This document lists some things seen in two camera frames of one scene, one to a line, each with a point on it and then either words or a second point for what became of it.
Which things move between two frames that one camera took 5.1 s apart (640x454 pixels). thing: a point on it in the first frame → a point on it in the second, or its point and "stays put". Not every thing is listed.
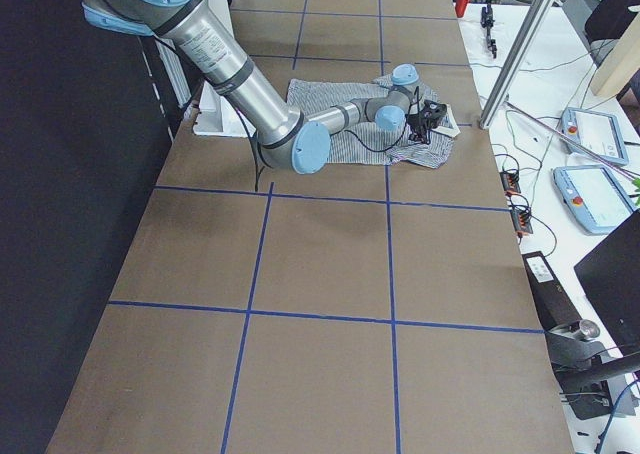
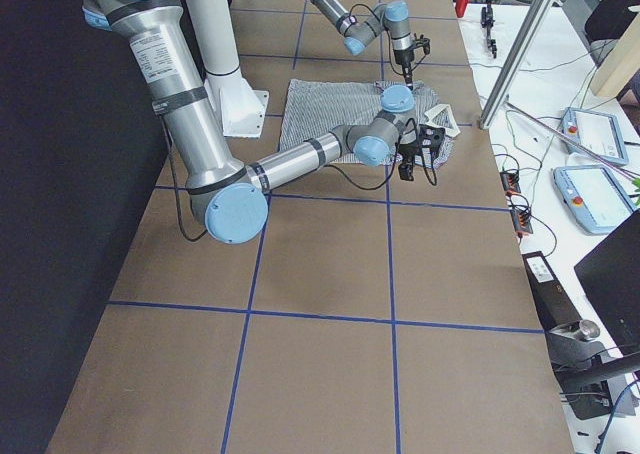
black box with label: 554,306 stays put
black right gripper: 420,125 → 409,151
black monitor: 611,275 stays put
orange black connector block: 510,182 stays put
